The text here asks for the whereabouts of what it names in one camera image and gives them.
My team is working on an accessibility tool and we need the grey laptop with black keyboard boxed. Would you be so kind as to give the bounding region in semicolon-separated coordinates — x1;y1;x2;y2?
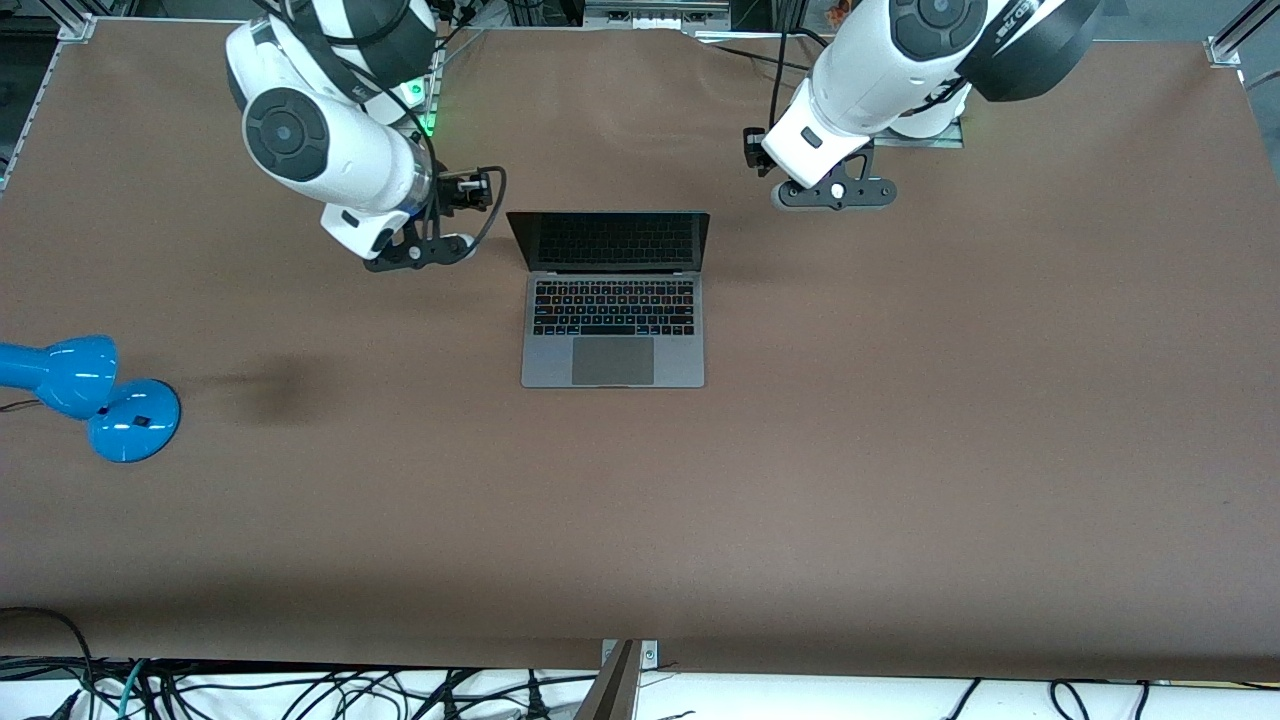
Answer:
505;210;712;390

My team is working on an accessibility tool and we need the silver equipment box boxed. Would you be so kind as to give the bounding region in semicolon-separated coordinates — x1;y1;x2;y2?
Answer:
583;0;733;31

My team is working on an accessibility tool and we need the table cover sheet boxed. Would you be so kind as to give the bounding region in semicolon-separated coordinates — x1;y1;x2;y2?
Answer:
0;18;1280;683

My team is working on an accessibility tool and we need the blue desk lamp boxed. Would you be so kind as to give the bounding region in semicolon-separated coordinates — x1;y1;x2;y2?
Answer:
0;334;183;464

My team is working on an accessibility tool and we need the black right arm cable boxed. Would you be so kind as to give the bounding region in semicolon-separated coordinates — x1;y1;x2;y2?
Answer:
255;0;508;256

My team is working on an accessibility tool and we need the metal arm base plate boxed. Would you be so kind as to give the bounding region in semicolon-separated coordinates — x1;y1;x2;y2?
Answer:
880;120;967;149
395;45;443;139

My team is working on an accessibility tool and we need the aluminium frame profile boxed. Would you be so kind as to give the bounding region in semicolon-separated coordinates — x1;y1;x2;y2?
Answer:
1205;0;1280;69
55;0;98;43

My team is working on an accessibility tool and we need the teal cable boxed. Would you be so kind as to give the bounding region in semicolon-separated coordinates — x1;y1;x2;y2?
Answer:
118;658;149;720

